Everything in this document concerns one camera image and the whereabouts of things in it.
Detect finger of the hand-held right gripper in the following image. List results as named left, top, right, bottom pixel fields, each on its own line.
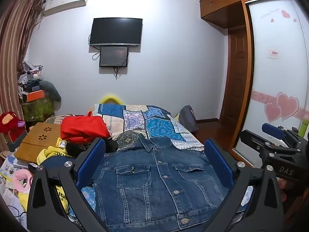
left=261, top=123, right=301, bottom=145
left=240, top=130, right=274, bottom=161

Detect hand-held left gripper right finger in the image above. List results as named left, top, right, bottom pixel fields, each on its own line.
left=204, top=138, right=285, bottom=232

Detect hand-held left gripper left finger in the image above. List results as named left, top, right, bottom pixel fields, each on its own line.
left=27, top=137, right=109, bottom=232

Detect blue denim jacket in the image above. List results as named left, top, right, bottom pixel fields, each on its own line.
left=90, top=135, right=232, bottom=232

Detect pile of assorted clothes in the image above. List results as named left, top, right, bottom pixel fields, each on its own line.
left=17, top=60, right=44, bottom=99

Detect person's right hand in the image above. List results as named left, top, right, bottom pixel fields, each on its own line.
left=278, top=178, right=294, bottom=202

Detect black cloth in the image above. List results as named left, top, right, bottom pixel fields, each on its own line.
left=65, top=140, right=119, bottom=157

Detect green bottle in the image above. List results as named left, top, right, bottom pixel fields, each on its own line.
left=299, top=118, right=309, bottom=138

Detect red garment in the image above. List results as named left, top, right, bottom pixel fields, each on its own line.
left=60, top=115, right=111, bottom=142

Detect yellow printed garment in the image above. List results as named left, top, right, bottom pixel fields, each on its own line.
left=37, top=138, right=70, bottom=213

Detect grey purple backpack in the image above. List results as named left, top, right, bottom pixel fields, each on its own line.
left=179, top=105, right=199, bottom=133

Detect wooden lap table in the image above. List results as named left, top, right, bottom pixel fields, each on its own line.
left=14, top=122, right=62, bottom=163

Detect brown wooden door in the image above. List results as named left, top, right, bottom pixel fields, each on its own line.
left=220, top=28, right=249, bottom=121

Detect pink fluffy earmuffs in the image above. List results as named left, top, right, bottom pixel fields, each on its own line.
left=12, top=169, right=34, bottom=194

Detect green cloth-covered stand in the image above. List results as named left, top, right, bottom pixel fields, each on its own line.
left=22, top=99, right=55, bottom=122

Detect stack of printed papers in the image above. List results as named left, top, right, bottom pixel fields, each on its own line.
left=0, top=155, right=32, bottom=182

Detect grey-green garment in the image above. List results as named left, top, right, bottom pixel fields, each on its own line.
left=40, top=80, right=61, bottom=103

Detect orange box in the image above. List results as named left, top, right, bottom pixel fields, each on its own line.
left=26, top=90, right=45, bottom=102

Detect red plush toy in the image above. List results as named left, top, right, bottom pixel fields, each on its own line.
left=0, top=111, right=26, bottom=133

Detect small black monitor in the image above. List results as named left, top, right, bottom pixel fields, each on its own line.
left=99, top=46, right=128, bottom=67

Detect brown striped curtain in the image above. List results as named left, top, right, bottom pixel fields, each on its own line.
left=0, top=0, right=45, bottom=150

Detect wooden overhead cabinet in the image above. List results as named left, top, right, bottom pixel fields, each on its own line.
left=200, top=0, right=288, bottom=29

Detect white air conditioner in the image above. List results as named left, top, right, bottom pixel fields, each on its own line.
left=43, top=0, right=90, bottom=17

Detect yellow ring cushion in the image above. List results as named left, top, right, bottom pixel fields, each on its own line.
left=100, top=94, right=124, bottom=105

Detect black wall television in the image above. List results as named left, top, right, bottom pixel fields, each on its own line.
left=89, top=17, right=143, bottom=46

